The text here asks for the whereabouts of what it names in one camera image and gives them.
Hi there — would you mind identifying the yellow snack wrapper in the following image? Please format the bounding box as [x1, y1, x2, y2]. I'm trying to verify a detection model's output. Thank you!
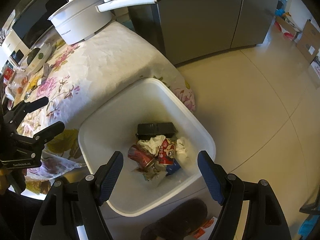
[26, 76, 42, 92]

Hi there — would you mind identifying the white electric cooking pot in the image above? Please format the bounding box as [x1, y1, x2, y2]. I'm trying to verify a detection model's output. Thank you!
[48, 0, 160, 45]

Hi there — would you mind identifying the person's left hand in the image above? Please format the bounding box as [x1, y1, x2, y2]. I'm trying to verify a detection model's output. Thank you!
[0, 167, 11, 195]

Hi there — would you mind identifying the black plastic tray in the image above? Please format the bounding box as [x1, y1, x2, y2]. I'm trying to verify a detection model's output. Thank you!
[136, 122, 177, 140]

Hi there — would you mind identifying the red milk drink can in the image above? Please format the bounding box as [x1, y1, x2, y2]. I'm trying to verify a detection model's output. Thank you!
[127, 145, 155, 169]

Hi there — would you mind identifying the grey refrigerator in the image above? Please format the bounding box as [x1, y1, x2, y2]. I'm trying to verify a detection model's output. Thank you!
[129, 0, 278, 64]

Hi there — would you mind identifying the black microwave oven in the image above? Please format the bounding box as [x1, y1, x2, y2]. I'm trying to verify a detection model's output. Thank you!
[12, 0, 68, 48]

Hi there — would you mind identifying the glass jar with wooden lid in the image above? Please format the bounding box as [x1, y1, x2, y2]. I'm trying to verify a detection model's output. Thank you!
[5, 70, 29, 101]

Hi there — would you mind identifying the brown cardboard box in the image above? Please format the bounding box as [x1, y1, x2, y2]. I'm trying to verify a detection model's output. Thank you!
[296, 20, 320, 64]

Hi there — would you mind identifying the dark green squash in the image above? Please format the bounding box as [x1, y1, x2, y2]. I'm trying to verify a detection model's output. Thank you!
[27, 48, 40, 65]

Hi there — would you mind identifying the floral tablecloth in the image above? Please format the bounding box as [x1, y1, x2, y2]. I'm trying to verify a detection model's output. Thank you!
[15, 21, 195, 194]

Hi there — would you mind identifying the crumpled foil wrapper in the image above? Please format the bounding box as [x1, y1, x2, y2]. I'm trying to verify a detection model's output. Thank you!
[42, 63, 52, 79]

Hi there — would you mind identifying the white tissue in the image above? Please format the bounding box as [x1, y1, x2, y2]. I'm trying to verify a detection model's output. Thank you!
[137, 135, 166, 159]

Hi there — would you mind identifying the blue white carton box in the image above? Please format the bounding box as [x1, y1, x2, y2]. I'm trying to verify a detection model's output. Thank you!
[165, 159, 181, 177]

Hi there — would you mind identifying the red packaged box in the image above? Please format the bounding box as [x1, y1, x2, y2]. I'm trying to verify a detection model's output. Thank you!
[3, 66, 14, 81]

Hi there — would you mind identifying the white air fryer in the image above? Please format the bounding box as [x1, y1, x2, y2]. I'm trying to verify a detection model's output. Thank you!
[1, 29, 30, 66]

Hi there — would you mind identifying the cream ceramic handled bowl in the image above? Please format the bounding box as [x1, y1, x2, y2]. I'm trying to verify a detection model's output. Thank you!
[25, 42, 53, 74]

